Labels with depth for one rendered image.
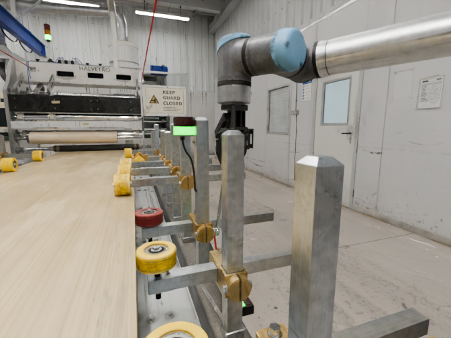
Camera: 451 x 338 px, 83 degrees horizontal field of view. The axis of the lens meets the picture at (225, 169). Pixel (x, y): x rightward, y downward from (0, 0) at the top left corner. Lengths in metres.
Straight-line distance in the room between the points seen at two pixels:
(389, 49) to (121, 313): 0.70
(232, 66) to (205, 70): 9.17
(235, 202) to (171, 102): 2.58
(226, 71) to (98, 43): 9.07
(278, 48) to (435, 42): 0.30
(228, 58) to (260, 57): 0.09
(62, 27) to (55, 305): 9.63
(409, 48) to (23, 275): 0.85
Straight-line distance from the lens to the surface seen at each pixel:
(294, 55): 0.63
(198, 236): 0.76
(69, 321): 0.44
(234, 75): 0.68
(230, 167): 0.49
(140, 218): 0.77
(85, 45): 9.74
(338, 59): 0.71
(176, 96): 3.04
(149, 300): 0.92
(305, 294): 0.32
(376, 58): 0.70
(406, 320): 0.57
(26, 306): 0.50
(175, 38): 9.91
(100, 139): 3.04
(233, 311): 0.62
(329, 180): 0.27
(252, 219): 0.88
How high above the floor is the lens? 1.15
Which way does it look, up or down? 9 degrees down
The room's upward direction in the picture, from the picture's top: straight up
